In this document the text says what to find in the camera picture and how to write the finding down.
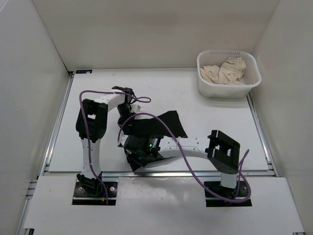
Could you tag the white front cover board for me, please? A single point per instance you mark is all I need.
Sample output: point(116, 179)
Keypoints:
point(170, 206)

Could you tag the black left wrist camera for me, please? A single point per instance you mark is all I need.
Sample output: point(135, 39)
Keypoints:
point(123, 89)

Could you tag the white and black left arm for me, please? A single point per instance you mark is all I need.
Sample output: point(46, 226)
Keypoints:
point(91, 125)

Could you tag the aluminium table frame rail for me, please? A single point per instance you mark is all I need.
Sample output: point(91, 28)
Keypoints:
point(169, 89)

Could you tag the small dark label sticker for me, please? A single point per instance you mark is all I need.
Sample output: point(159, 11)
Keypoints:
point(83, 71)

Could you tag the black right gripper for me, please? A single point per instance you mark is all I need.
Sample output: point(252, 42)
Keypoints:
point(143, 163)

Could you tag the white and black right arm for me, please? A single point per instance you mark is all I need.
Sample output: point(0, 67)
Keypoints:
point(221, 150)

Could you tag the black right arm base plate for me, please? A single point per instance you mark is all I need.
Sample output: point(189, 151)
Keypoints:
point(238, 193)

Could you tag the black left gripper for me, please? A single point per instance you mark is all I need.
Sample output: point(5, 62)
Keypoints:
point(120, 122)

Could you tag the white plastic basket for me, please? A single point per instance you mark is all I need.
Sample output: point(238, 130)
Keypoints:
point(251, 79)

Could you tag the beige trousers in basket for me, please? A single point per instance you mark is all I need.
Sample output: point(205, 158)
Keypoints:
point(229, 73)

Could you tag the black trousers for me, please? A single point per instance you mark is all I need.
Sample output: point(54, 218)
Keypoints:
point(153, 127)

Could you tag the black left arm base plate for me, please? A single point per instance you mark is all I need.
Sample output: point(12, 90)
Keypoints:
point(95, 193)

